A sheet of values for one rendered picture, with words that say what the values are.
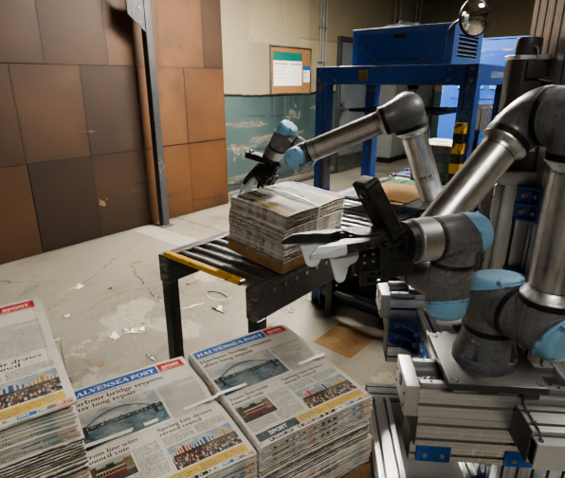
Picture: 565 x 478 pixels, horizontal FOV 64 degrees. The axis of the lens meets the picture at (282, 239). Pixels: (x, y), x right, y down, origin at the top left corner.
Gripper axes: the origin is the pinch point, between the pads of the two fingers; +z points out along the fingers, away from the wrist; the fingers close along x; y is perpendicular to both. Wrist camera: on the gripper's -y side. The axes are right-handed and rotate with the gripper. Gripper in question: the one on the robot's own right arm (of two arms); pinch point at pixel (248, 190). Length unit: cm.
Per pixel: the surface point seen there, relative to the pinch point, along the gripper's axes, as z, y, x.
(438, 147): -8, 7, 174
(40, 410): -44, 62, -116
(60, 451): -38, 67, -115
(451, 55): -67, -3, 113
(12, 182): 188, -211, 5
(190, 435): -23, 73, -91
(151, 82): 111, -242, 135
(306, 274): 2.6, 44.1, -4.6
